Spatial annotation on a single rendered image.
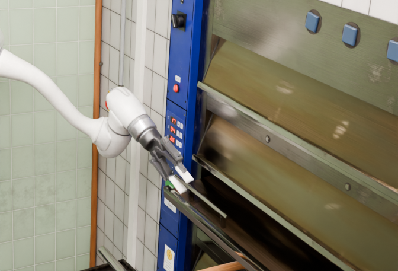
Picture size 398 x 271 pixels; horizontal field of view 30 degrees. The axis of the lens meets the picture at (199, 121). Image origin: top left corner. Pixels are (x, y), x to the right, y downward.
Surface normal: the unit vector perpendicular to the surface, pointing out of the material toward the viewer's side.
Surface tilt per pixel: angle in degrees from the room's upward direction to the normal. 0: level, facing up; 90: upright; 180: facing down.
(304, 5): 90
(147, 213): 90
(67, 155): 90
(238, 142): 70
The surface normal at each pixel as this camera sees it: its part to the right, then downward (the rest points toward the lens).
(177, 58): -0.86, 0.11
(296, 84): -0.79, -0.21
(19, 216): 0.51, 0.33
